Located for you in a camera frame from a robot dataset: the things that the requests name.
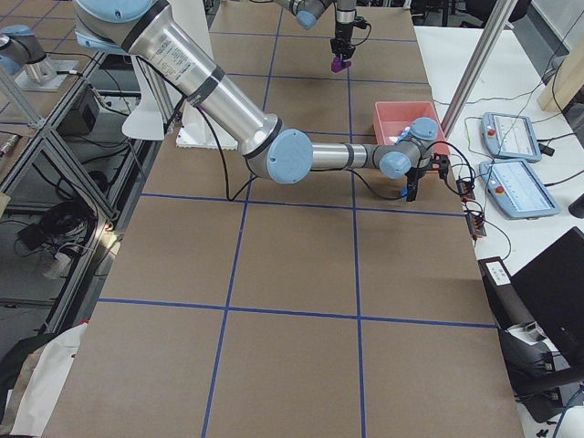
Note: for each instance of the black laptop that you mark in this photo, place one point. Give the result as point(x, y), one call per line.
point(549, 291)

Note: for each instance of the blue teach pendant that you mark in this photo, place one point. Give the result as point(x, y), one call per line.
point(508, 136)
point(516, 189)

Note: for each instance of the aluminium frame post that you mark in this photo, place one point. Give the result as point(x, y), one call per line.
point(486, 43)

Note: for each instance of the pink plastic box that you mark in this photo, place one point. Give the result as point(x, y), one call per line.
point(392, 117)

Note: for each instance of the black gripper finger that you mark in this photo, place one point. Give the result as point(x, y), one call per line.
point(412, 185)

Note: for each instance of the lower blue teach pendant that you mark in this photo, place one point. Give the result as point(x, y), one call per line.
point(516, 189)

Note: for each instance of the orange black usb hub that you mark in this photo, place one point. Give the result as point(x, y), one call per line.
point(465, 189)
point(476, 224)

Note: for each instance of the upper blue teach pendant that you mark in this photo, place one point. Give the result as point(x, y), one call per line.
point(508, 136)

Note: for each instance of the purple sloped block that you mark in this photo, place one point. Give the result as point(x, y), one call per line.
point(339, 64)

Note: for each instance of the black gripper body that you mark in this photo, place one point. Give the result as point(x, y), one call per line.
point(414, 178)
point(342, 32)

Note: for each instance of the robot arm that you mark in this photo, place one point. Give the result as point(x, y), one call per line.
point(308, 12)
point(272, 150)

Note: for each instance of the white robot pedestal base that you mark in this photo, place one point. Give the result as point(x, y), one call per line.
point(199, 130)

